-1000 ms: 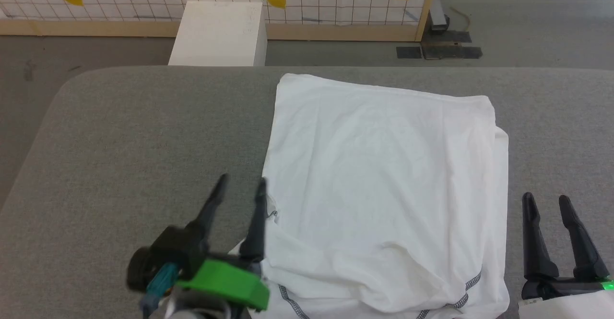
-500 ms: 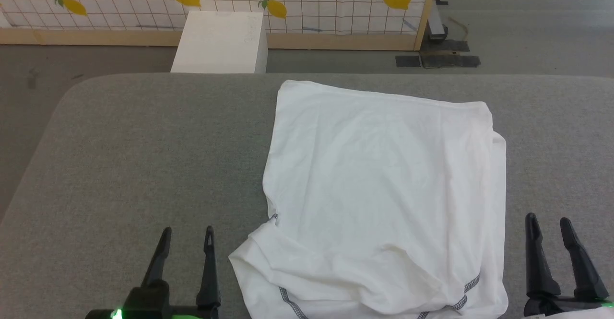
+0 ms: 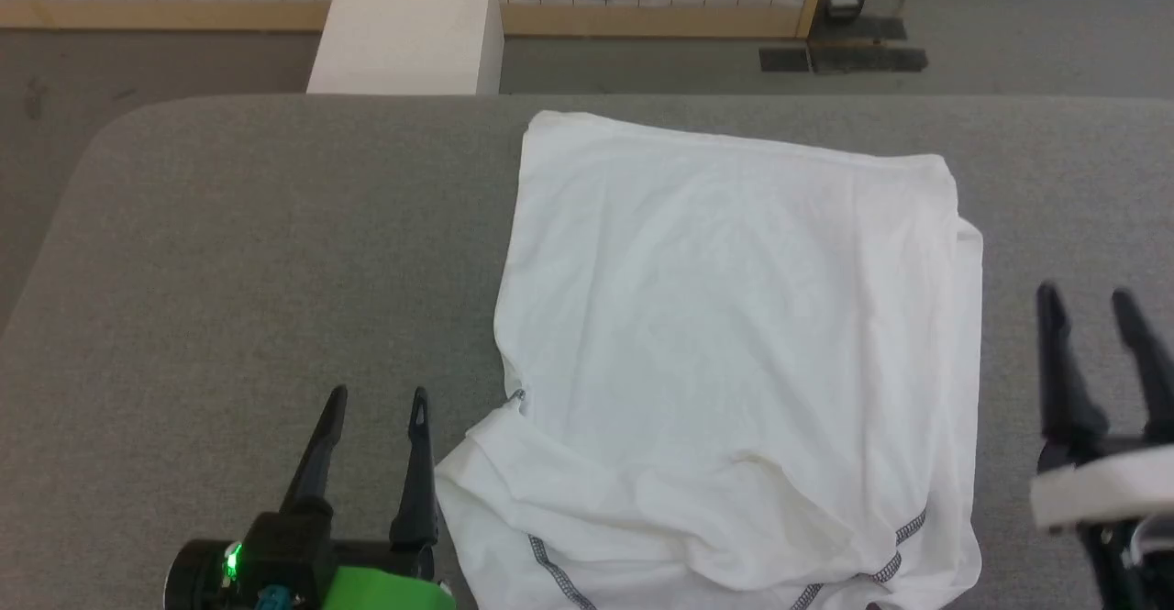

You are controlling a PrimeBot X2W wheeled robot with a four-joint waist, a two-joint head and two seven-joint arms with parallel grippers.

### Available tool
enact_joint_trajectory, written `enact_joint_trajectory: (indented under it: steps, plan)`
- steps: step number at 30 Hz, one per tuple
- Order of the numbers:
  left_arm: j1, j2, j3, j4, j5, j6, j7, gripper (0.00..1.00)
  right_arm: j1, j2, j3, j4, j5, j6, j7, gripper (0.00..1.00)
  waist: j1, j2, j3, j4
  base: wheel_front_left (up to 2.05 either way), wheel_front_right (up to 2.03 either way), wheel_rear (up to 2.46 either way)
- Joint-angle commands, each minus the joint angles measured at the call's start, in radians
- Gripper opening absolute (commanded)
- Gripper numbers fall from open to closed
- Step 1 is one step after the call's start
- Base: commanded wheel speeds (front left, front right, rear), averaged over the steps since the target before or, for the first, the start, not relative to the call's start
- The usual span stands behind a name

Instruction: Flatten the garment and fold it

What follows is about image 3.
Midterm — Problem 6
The white t-shirt with LUCKY patch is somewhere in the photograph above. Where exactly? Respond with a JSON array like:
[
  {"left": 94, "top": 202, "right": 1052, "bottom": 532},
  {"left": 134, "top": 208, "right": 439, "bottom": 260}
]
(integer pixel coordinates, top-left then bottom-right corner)
[{"left": 435, "top": 109, "right": 985, "bottom": 610}]

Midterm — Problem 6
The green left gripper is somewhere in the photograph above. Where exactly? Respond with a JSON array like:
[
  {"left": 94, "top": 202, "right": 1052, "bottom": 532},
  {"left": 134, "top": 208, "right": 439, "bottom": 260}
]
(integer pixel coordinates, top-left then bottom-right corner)
[{"left": 279, "top": 384, "right": 458, "bottom": 610}]

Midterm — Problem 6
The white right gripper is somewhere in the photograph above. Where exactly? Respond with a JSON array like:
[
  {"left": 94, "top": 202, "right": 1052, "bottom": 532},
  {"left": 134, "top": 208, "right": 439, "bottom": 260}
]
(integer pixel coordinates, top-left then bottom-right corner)
[{"left": 1029, "top": 283, "right": 1174, "bottom": 531}]

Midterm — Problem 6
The small black floor plate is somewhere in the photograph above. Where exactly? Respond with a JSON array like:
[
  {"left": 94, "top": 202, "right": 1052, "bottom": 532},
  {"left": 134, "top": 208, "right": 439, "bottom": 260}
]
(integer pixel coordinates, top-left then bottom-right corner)
[{"left": 758, "top": 45, "right": 814, "bottom": 73}]

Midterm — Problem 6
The thin black floor strip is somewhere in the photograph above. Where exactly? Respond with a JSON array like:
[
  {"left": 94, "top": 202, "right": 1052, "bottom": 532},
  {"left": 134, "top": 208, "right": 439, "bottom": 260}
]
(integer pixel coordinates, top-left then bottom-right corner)
[{"left": 811, "top": 13, "right": 910, "bottom": 43}]

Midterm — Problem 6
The long black floor plate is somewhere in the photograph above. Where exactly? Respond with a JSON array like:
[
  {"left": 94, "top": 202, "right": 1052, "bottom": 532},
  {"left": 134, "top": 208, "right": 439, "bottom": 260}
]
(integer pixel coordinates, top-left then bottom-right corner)
[{"left": 807, "top": 43, "right": 930, "bottom": 75}]

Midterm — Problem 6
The white rectangular box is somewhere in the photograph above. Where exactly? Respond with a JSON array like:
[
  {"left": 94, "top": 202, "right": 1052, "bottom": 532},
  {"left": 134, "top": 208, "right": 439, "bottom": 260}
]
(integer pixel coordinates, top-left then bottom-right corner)
[{"left": 306, "top": 0, "right": 506, "bottom": 96}]

